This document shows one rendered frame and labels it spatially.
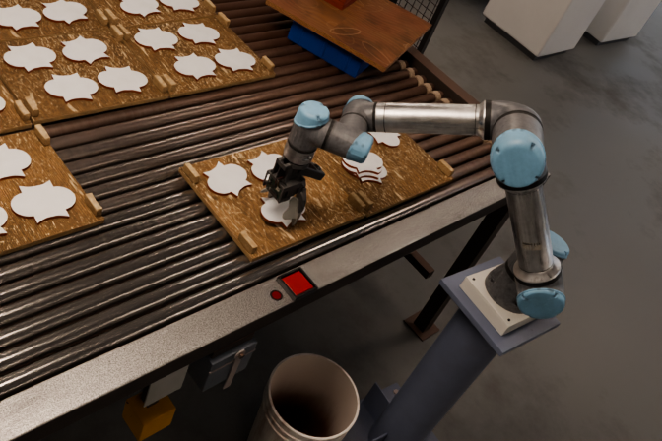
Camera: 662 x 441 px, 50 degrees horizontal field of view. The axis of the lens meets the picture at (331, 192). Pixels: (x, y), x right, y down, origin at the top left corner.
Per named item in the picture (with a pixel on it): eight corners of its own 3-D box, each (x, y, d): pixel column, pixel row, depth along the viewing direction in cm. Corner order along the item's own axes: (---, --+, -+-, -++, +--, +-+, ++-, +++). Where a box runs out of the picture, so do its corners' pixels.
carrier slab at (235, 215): (364, 218, 202) (365, 214, 201) (250, 263, 176) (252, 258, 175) (292, 140, 217) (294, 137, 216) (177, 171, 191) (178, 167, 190)
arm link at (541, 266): (565, 284, 188) (541, 105, 160) (568, 325, 176) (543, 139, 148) (519, 287, 192) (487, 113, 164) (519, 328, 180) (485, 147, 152)
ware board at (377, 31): (430, 28, 283) (431, 24, 282) (383, 72, 245) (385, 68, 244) (326, -31, 290) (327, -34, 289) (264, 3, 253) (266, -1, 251)
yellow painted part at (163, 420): (170, 424, 171) (190, 372, 156) (138, 443, 165) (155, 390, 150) (154, 399, 174) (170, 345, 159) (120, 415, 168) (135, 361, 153)
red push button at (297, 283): (311, 290, 177) (313, 286, 176) (294, 298, 173) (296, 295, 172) (297, 273, 179) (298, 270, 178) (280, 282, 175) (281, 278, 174)
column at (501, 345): (455, 467, 261) (585, 332, 206) (380, 515, 238) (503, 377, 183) (395, 383, 279) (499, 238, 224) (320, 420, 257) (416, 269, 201)
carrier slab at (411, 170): (452, 181, 229) (454, 178, 228) (366, 218, 203) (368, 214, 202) (381, 115, 244) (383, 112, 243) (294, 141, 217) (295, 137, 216)
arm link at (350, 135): (379, 123, 171) (337, 105, 171) (371, 147, 162) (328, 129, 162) (368, 148, 176) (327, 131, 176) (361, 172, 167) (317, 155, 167)
